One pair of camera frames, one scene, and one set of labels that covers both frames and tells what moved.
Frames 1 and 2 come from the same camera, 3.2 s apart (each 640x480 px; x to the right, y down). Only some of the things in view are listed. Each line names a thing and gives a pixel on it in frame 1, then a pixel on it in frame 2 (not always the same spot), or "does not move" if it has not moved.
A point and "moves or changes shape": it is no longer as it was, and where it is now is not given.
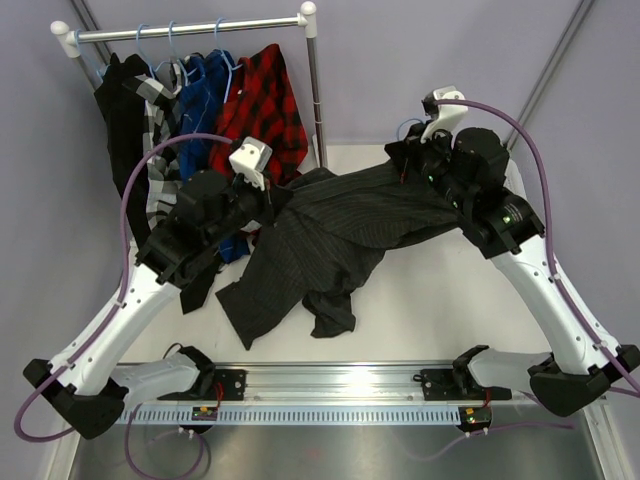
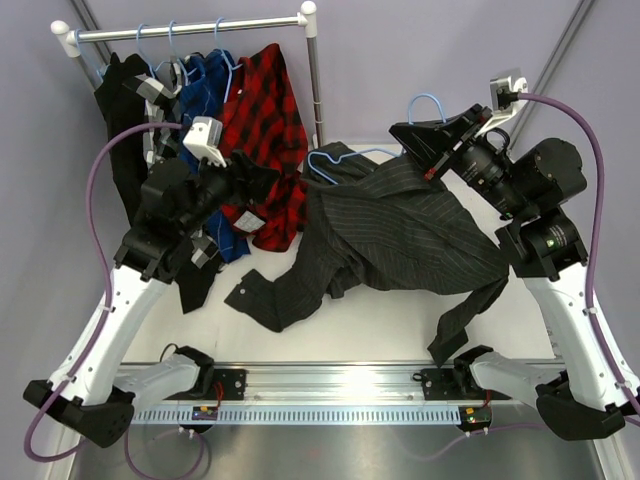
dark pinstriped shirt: [320, 227] moves or changes shape
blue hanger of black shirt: [100, 73] does not move
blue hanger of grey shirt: [153, 72] does not move
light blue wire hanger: [405, 121] moves or changes shape
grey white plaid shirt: [161, 113] does not move
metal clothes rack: [71, 40] does not move
